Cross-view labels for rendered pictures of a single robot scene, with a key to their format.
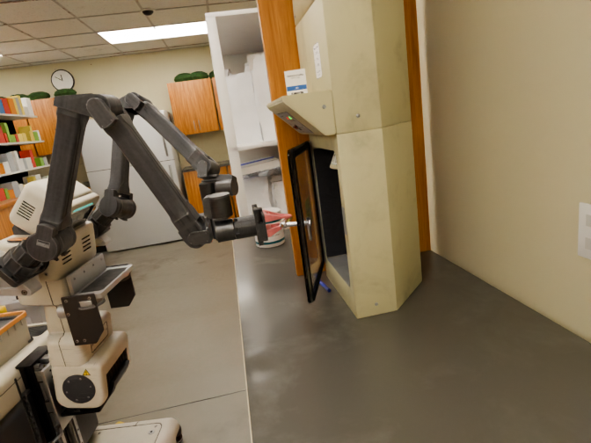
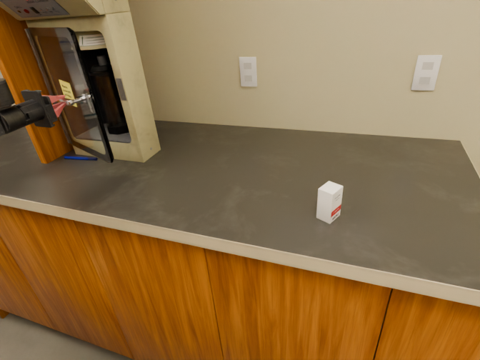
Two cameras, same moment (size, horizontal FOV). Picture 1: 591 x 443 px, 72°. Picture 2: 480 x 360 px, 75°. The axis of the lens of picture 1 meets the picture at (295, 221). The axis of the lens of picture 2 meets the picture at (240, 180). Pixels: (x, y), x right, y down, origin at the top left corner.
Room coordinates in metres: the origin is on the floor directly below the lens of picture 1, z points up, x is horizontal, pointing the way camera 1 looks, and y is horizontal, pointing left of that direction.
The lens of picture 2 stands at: (0.15, 0.57, 1.44)
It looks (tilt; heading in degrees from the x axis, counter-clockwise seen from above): 31 degrees down; 301
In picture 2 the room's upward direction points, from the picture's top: 5 degrees counter-clockwise
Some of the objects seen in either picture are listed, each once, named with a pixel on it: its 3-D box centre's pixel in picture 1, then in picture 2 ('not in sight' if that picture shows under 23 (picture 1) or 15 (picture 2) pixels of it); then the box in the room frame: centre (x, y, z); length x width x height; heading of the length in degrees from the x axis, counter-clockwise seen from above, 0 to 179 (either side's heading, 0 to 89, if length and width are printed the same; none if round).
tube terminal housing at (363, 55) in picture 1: (368, 158); (101, 41); (1.13, -0.22, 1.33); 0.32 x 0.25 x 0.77; 8
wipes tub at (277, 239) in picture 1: (268, 227); not in sight; (1.74, 0.12, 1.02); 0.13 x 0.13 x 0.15
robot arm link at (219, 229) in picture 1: (225, 228); (8, 117); (1.05, 0.19, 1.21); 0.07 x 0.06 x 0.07; 97
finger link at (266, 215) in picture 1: (274, 222); (52, 105); (1.07, 0.05, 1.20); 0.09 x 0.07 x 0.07; 97
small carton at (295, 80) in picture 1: (295, 83); not in sight; (1.06, -0.05, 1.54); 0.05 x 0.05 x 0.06; 87
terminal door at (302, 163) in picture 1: (308, 216); (71, 96); (1.12, -0.04, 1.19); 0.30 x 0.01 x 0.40; 168
